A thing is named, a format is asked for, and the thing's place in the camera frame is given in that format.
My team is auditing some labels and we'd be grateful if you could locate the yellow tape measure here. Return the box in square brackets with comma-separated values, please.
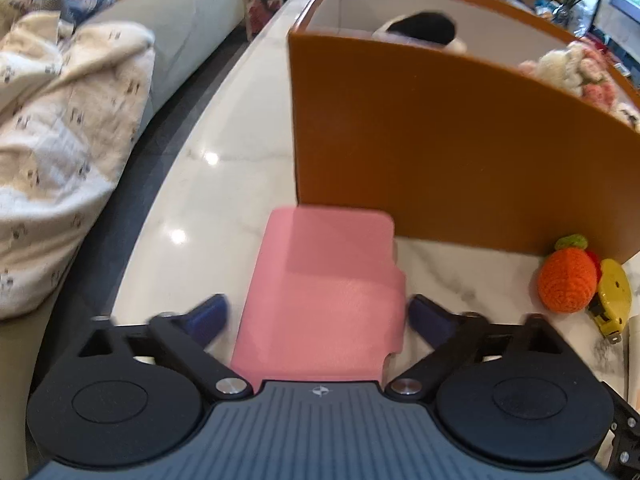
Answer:
[588, 258, 634, 345]

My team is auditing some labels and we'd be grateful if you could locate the orange cardboard box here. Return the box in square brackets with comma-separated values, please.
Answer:
[287, 0, 640, 265]

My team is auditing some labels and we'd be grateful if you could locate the white printed blanket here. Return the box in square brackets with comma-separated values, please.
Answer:
[0, 12, 157, 321]

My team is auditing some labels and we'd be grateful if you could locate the orange crochet fruit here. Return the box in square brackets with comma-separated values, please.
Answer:
[537, 234, 603, 315]

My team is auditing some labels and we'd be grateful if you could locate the black and white panda plush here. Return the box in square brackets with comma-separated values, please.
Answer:
[372, 10, 468, 55]

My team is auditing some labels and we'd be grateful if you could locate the cream crochet doll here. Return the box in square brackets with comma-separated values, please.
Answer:
[517, 49, 578, 92]

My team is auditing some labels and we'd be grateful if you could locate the white knitted flower doll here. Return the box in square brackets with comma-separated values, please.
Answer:
[567, 42, 640, 132]

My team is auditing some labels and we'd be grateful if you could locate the floral bag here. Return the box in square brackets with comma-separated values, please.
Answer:
[239, 0, 287, 42]

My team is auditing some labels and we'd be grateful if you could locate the pink wallet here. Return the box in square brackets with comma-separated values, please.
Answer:
[231, 205, 409, 395]

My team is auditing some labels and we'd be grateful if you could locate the grey sofa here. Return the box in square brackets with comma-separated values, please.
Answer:
[85, 0, 248, 118]

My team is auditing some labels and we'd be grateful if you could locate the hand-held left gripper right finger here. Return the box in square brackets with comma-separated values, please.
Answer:
[382, 294, 565, 401]

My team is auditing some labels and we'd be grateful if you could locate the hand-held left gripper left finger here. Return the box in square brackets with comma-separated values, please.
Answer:
[77, 294, 253, 401]

